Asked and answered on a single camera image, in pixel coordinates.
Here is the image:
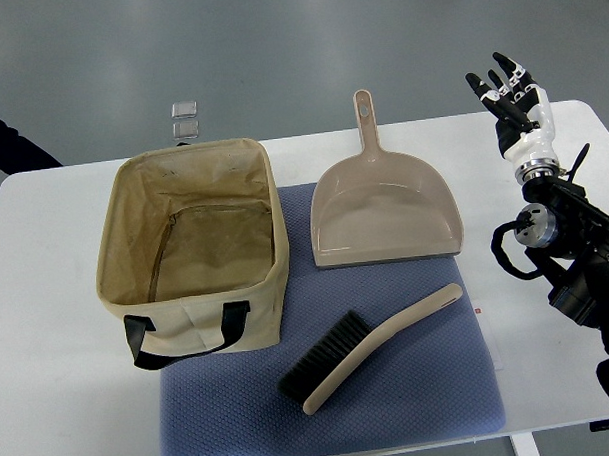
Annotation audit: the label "lower metal floor plate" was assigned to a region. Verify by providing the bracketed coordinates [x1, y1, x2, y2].
[172, 120, 199, 140]

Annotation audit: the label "blue textured mat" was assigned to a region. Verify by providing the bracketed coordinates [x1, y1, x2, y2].
[160, 184, 505, 456]

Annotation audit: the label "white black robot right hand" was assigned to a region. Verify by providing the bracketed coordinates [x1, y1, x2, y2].
[465, 52, 560, 183]

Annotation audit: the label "dark clothed person at left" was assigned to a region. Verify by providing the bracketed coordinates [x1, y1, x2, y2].
[0, 119, 62, 175]

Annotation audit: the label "white table leg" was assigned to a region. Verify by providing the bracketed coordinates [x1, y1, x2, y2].
[510, 432, 542, 456]

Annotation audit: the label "pink plastic dustpan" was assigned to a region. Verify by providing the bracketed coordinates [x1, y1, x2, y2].
[310, 90, 464, 268]

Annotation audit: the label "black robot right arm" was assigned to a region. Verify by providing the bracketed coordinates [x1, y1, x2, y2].
[490, 147, 609, 432]

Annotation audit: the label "pink hand broom black bristles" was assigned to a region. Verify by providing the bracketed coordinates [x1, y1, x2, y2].
[277, 283, 463, 416]

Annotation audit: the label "yellow fabric bag black handle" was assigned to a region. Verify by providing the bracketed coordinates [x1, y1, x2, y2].
[96, 138, 290, 371]

